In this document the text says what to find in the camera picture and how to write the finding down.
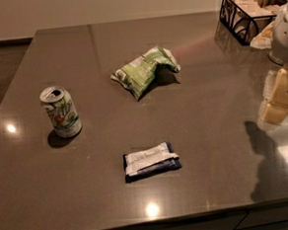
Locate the black wire basket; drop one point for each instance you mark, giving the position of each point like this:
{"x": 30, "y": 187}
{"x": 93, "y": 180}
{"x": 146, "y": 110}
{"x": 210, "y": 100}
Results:
{"x": 245, "y": 19}

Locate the blue rxbar wrapper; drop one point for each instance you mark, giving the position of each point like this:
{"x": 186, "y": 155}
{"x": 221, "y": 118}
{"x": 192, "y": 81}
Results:
{"x": 153, "y": 161}

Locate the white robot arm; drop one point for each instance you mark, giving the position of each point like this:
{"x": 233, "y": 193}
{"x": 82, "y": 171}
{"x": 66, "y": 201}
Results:
{"x": 279, "y": 41}

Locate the green crumpled chip bag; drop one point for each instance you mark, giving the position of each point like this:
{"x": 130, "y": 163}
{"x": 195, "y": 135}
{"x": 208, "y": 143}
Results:
{"x": 138, "y": 74}

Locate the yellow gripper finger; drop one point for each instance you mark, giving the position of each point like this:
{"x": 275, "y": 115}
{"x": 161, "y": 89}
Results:
{"x": 274, "y": 106}

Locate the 7up soda can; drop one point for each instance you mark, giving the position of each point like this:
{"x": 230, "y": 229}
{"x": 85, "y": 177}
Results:
{"x": 61, "y": 111}

